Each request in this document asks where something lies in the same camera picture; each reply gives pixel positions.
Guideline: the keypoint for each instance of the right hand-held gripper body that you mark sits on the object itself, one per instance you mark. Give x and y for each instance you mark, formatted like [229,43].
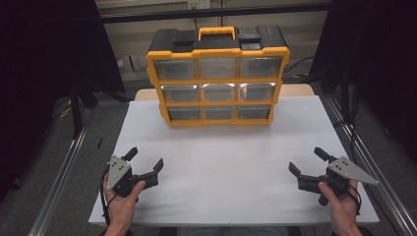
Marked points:
[347,168]

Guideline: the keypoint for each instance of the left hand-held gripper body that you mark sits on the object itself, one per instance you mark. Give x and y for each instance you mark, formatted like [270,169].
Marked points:
[118,170]

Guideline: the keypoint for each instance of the person's left hand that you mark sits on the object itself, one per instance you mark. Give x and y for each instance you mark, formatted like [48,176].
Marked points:
[121,209]

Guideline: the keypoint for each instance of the person's right hand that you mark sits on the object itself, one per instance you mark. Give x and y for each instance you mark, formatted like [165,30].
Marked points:
[342,209]

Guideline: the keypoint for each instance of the small black floor piece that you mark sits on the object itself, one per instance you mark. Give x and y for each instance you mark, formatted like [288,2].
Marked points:
[99,143]

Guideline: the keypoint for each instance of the white table mat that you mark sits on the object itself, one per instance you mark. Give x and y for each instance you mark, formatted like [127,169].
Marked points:
[216,170]

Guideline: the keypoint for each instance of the black stand leg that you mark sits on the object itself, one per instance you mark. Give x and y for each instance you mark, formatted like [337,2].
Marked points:
[76,114]

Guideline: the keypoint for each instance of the person's grey clothing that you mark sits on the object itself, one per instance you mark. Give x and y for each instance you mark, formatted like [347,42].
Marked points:
[229,231]

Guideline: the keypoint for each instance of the set of clear plastic drawers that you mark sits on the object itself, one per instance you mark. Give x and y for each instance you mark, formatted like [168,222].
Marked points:
[175,69]

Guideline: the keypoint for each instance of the black curtain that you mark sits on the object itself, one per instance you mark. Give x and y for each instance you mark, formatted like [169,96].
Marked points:
[32,65]
[377,49]

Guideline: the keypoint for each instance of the yellow black drawer organizer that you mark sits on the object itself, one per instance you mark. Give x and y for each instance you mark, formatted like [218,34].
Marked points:
[216,52]

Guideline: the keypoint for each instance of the black horizontal bar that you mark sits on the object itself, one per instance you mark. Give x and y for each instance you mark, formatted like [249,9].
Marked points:
[262,11]

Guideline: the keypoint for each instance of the metal floor rail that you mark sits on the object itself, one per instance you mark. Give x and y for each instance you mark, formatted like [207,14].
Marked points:
[391,203]
[55,193]

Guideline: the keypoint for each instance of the black stand post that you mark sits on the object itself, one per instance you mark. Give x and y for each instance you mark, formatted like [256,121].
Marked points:
[344,98]

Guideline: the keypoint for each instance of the white wall outlet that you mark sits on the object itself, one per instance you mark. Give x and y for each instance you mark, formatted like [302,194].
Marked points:
[198,4]

